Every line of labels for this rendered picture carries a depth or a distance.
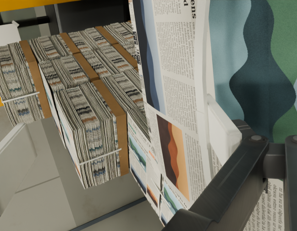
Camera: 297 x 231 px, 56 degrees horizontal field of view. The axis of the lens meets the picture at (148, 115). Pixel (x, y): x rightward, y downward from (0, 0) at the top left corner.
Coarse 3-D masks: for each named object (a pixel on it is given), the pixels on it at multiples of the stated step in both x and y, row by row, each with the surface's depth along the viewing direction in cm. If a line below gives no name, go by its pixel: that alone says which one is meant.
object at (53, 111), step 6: (42, 72) 135; (42, 78) 145; (48, 84) 126; (48, 90) 132; (48, 96) 145; (54, 108) 130; (54, 114) 144; (54, 120) 159; (60, 126) 136; (60, 132) 141
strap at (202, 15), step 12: (204, 0) 17; (204, 12) 17; (204, 24) 17; (204, 36) 17; (204, 48) 18; (204, 60) 18; (204, 72) 18; (204, 84) 18; (204, 96) 19; (204, 108) 19; (204, 120) 19; (204, 132) 20; (204, 144) 20; (204, 156) 21; (204, 168) 21
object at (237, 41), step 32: (192, 0) 20; (224, 0) 18; (256, 0) 15; (224, 32) 18; (256, 32) 16; (224, 64) 19; (256, 64) 17; (224, 96) 20; (256, 96) 18; (256, 128) 19; (256, 224) 22
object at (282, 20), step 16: (272, 0) 15; (288, 0) 14; (272, 16) 15; (288, 16) 14; (272, 32) 15; (288, 32) 14; (272, 48) 15; (288, 48) 15; (272, 64) 16; (288, 64) 15; (272, 80) 16; (288, 80) 15; (272, 96) 17; (288, 96) 16; (272, 112) 17; (288, 112) 16; (272, 128) 17; (288, 128) 16; (272, 192) 19; (272, 208) 20; (272, 224) 20
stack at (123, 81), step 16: (112, 48) 156; (128, 48) 155; (96, 64) 143; (112, 64) 143; (128, 64) 142; (112, 80) 131; (128, 80) 131; (128, 96) 120; (128, 112) 111; (144, 112) 113; (128, 128) 116; (144, 128) 104; (128, 144) 127; (144, 144) 104; (128, 160) 133; (144, 160) 110; (144, 176) 116; (160, 176) 100; (144, 192) 123; (160, 192) 104; (160, 208) 109; (176, 208) 94
